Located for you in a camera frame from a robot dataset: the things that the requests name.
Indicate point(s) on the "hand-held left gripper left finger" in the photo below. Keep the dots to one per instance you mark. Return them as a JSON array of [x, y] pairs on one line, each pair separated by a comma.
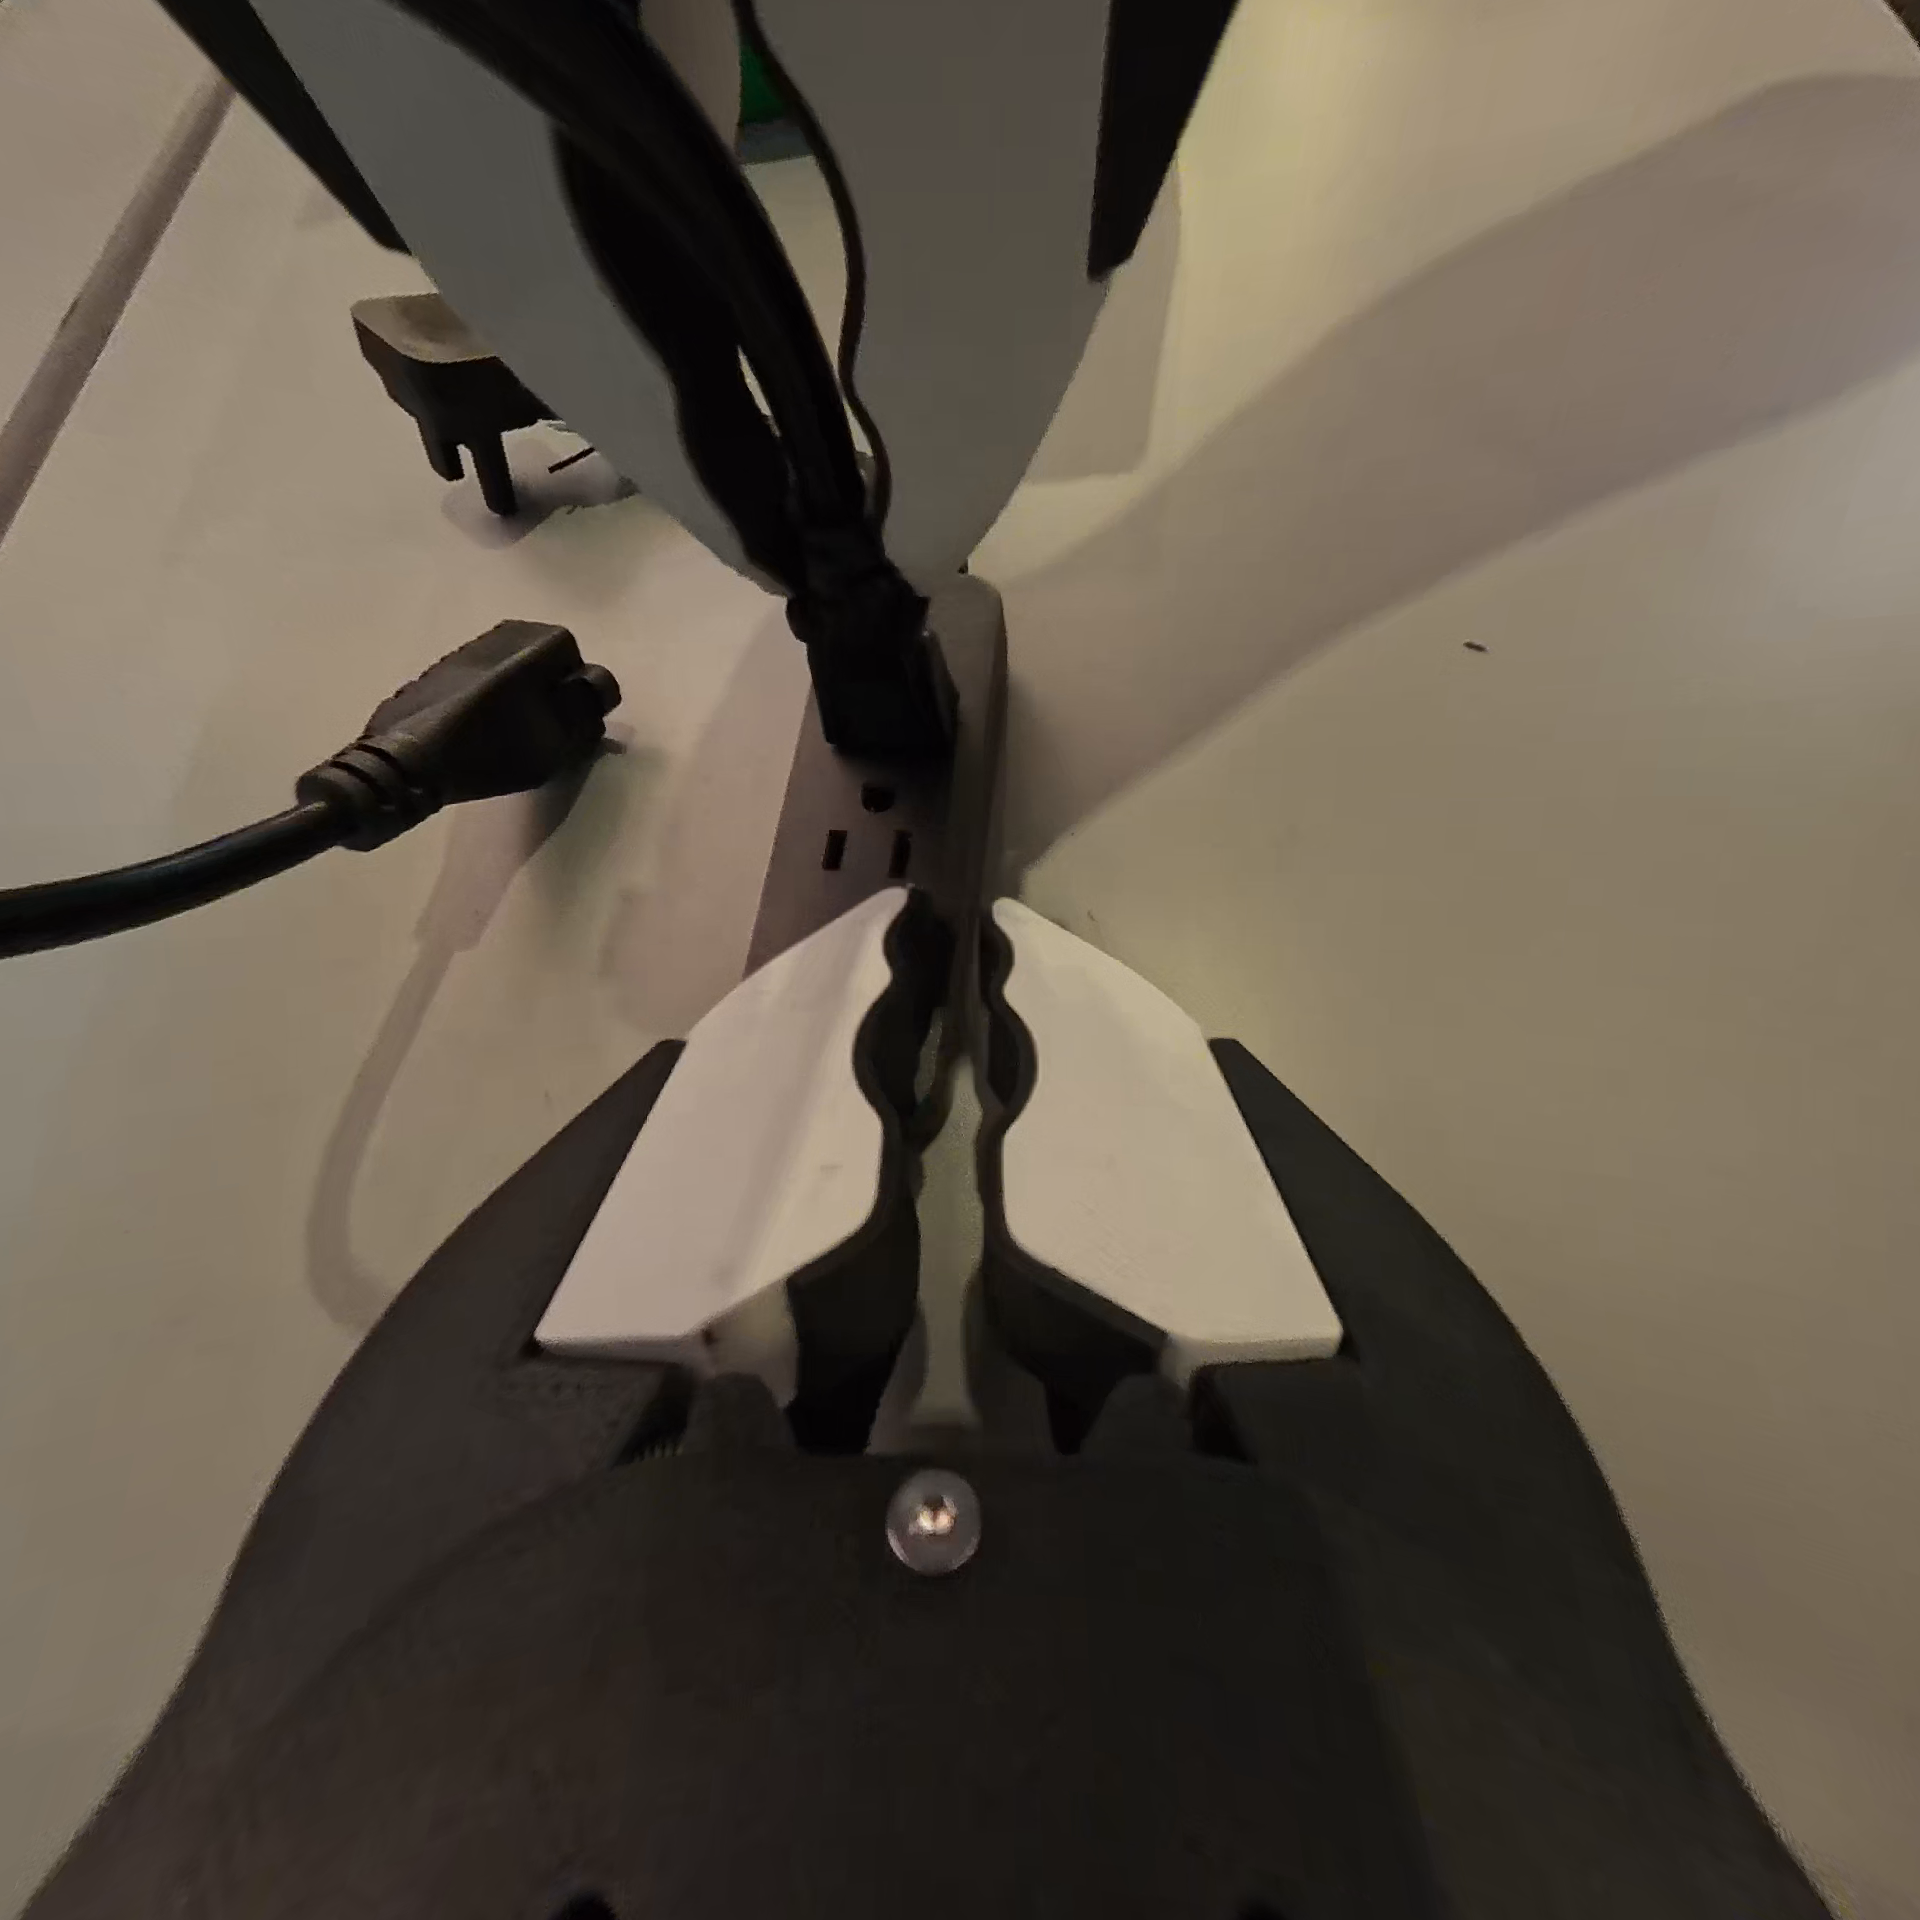
[[751, 1171]]

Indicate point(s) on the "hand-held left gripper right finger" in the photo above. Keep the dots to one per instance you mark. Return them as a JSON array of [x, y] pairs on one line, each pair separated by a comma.
[[1154, 1184]]

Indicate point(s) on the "green plastic bin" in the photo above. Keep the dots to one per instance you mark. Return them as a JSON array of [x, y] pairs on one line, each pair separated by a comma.
[[768, 93]]

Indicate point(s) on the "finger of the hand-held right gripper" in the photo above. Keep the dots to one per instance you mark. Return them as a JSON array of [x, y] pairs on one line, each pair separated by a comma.
[[991, 225], [450, 151]]

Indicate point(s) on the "black power strip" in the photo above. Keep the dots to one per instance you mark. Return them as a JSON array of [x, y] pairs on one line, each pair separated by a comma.
[[789, 884]]

